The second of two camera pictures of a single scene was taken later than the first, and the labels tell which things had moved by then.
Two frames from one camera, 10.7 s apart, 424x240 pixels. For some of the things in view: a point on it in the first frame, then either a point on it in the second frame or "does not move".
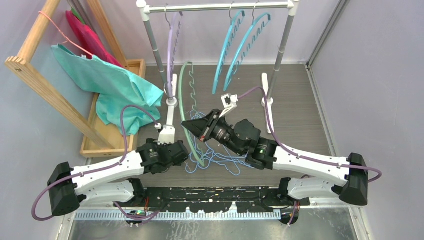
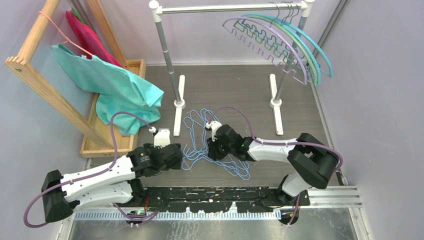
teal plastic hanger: [235, 23] to [285, 37]
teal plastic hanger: [247, 42] to [288, 32]
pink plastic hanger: [67, 40] does not move
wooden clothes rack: [101, 139] does not move
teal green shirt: [116, 88] does not move
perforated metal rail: [180, 215] does not move
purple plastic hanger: [174, 28] to [287, 69]
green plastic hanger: [181, 110] to [280, 38]
